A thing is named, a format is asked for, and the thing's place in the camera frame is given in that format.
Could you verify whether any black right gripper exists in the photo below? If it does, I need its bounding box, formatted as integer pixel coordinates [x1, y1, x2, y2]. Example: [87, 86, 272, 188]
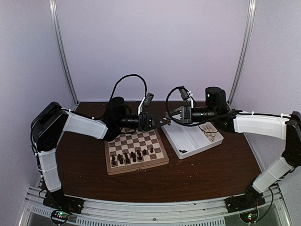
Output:
[166, 105, 218, 124]

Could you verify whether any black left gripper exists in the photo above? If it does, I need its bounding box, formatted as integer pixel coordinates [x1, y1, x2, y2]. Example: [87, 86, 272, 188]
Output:
[116, 113, 167, 132]

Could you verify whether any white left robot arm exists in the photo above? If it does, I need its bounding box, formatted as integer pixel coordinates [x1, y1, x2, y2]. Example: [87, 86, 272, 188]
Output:
[31, 97, 167, 209]

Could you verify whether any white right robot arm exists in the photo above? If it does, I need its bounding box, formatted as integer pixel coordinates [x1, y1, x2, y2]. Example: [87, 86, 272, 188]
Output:
[165, 86, 301, 208]

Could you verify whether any wooden chess board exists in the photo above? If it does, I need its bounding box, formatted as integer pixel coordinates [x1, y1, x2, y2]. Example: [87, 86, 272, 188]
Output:
[104, 128, 169, 175]

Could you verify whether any pile of white chess pieces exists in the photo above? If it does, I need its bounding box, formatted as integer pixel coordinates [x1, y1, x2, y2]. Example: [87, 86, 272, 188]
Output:
[201, 125, 217, 142]

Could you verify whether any white plastic divided tray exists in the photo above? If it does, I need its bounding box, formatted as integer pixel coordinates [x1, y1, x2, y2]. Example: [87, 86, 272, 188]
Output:
[162, 122, 224, 160]

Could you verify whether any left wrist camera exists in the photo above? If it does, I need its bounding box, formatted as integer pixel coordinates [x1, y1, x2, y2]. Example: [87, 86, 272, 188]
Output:
[137, 92, 154, 114]

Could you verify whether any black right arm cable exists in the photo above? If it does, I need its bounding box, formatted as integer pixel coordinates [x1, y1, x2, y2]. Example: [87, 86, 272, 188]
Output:
[165, 86, 212, 128]

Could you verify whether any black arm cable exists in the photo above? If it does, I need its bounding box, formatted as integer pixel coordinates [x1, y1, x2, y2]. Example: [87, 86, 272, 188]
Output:
[165, 86, 212, 128]
[98, 74, 148, 118]

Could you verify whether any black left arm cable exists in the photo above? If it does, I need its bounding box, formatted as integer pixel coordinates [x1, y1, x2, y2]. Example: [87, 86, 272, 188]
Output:
[98, 74, 148, 118]

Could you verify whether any aluminium front rail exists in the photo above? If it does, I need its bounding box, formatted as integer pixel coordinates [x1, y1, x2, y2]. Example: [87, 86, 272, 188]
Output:
[17, 186, 292, 226]

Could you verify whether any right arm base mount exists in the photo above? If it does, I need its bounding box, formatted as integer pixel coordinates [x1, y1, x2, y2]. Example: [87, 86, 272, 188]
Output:
[225, 186, 266, 213]

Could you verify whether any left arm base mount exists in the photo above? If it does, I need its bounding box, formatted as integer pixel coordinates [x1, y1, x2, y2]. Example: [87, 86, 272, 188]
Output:
[43, 188, 84, 214]

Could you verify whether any right aluminium frame post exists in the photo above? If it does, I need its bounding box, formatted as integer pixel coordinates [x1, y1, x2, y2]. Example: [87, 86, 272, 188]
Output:
[228, 0, 257, 106]

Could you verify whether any aluminium frame post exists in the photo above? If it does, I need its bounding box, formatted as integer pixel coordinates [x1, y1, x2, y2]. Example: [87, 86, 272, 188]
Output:
[49, 0, 79, 105]
[228, 0, 257, 106]

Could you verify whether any left aluminium frame post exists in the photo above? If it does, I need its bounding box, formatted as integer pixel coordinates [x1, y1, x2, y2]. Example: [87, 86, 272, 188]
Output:
[49, 0, 79, 105]

